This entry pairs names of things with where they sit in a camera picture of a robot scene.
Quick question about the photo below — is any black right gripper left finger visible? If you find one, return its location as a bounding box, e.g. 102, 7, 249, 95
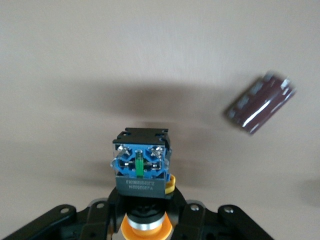
0, 191, 129, 240

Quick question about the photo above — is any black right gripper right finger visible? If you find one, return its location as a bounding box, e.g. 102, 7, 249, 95
164, 187, 274, 240

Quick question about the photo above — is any yellow push button switch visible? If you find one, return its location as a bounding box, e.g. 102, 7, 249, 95
109, 127, 177, 240

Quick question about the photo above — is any dark brown capacitor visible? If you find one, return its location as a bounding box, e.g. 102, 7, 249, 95
222, 70, 298, 136

